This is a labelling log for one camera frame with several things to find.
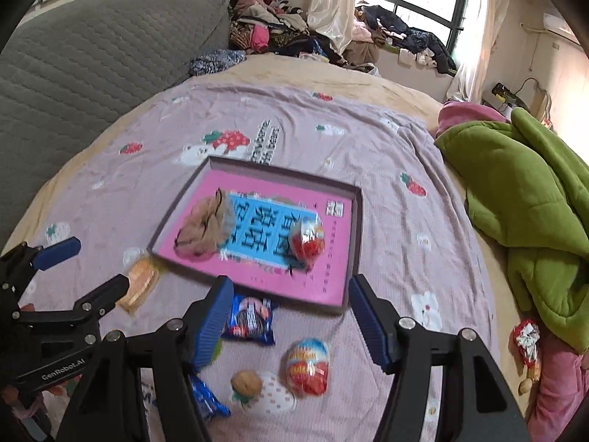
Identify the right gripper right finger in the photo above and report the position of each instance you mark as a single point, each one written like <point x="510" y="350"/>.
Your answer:
<point x="377" y="319"/>

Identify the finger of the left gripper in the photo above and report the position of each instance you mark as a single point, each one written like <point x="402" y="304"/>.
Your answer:
<point x="56" y="254"/>
<point x="101" y="300"/>

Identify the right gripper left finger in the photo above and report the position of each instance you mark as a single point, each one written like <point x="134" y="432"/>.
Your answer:
<point x="205" y="320"/>

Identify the brown walnut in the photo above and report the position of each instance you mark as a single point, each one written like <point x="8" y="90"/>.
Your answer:
<point x="247" y="383"/>

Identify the red surprise egg toy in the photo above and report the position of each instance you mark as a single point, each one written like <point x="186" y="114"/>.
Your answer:
<point x="307" y="368"/>

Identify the blue barcode snack packet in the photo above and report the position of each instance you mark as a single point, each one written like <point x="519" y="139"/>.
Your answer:
<point x="208" y="406"/>

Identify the small blue cookie packet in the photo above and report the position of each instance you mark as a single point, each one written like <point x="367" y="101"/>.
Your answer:
<point x="250" y="319"/>

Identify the wrapped sponge cake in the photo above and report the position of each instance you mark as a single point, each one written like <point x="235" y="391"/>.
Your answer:
<point x="143" y="276"/>

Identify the beige mesh pouch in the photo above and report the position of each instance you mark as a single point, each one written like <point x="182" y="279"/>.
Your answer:
<point x="207" y="227"/>

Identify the pink strawberry bed sheet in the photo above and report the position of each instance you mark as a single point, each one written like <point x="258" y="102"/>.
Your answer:
<point x="418" y="248"/>

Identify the red surprise egg in tray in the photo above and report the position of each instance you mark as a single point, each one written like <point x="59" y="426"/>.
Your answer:
<point x="306" y="241"/>

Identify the shallow grey cardboard tray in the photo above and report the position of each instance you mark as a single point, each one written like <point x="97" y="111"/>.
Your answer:
<point x="257" y="230"/>

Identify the red white candy wrapper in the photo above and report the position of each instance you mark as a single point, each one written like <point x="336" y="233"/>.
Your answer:
<point x="526" y="336"/>

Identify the green fleece blanket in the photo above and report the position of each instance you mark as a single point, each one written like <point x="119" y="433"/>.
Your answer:
<point x="527" y="190"/>

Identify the grey quilted headboard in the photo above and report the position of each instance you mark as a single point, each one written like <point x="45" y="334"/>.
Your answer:
<point x="71" y="72"/>

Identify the pink blanket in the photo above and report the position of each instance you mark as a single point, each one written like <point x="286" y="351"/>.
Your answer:
<point x="454" y="113"/>

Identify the dark floral cloth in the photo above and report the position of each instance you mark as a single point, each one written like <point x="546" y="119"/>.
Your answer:
<point x="218" y="61"/>

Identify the clothes on window sill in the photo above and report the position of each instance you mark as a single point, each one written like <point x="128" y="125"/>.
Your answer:
<point x="387" y="29"/>

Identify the pile of clothes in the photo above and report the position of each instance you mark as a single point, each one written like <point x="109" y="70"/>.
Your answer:
<point x="275" y="26"/>

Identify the cream curtain left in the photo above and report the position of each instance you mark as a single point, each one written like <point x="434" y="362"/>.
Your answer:
<point x="333" y="19"/>

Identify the cream curtain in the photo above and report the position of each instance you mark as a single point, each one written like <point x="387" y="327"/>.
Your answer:
<point x="484" y="21"/>
<point x="333" y="19"/>

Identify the white air conditioner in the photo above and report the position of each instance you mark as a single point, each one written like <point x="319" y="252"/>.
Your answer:
<point x="558" y="26"/>

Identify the cream curtain right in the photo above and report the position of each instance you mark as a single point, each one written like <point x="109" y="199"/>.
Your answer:
<point x="484" y="21"/>

